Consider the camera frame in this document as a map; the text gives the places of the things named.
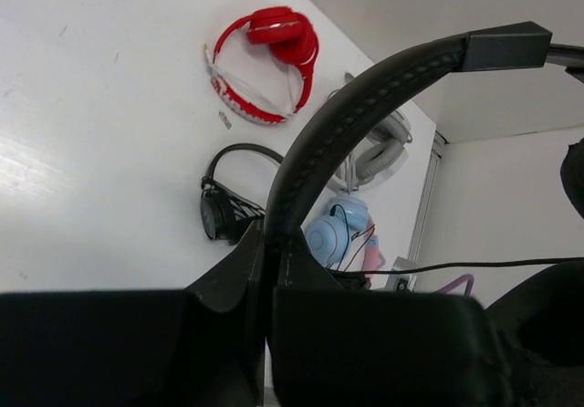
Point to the red white headphones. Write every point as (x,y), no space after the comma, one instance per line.
(262,66)

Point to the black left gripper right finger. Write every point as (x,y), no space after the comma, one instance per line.
(334,347)

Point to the large black gaming headset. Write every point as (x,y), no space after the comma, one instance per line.
(539,323)

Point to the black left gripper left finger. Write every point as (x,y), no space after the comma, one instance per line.
(201,345)

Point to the grey white headphones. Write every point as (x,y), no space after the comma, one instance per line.
(376,158)

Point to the small metal screw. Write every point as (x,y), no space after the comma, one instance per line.
(225,120)

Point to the blue pink cat headphones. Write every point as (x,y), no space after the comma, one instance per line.
(343,233)

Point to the small black headphones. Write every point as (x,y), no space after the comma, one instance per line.
(225,214)

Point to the aluminium side rail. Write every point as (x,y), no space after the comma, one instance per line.
(424,205)

